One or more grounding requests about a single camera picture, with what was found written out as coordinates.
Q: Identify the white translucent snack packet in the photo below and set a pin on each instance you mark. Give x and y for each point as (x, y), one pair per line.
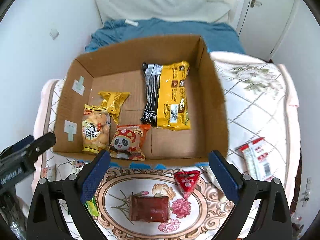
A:
(208, 171)

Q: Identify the cardboard box blue rim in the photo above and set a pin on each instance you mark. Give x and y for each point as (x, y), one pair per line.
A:
(118, 68)

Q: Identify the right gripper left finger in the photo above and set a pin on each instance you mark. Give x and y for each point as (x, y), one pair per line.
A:
(46, 220)

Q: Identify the white floral quilt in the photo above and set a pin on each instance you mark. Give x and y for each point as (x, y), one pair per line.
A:
(261, 102)

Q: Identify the small round cartoon snack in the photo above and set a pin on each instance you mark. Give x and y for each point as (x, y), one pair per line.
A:
(77, 166)

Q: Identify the yellow biscuit snack bag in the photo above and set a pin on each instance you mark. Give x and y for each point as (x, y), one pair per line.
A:
(95, 129)

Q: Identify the red triangular snack packet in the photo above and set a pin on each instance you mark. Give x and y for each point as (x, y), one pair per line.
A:
(186, 181)

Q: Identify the large yellow black bag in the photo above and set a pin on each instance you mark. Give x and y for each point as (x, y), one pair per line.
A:
(166, 100)

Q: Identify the white door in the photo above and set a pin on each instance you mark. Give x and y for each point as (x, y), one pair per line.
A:
(261, 28)

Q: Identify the door handle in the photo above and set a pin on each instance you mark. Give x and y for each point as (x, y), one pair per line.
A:
(255, 3)

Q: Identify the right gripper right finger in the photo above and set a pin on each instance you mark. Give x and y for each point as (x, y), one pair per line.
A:
(272, 220)

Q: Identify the golden yellow snack packet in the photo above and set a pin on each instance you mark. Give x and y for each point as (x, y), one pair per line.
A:
(113, 102)

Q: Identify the white pillow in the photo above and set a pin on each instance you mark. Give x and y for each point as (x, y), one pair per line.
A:
(210, 11)

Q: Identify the brown snack packet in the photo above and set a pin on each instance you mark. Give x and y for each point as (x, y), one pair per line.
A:
(149, 209)

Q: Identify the orange panda snack bag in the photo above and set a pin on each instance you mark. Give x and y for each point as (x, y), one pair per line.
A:
(128, 141)

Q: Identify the small orange white packet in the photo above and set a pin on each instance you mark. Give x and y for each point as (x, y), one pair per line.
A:
(49, 173)

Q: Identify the white red striped packet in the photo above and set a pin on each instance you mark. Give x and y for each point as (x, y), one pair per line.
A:
(257, 158)

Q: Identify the green candy snack bag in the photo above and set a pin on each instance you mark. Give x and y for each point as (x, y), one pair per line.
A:
(92, 207)

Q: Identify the blue bed sheet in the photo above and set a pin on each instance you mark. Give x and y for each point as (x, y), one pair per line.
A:
(217, 36)

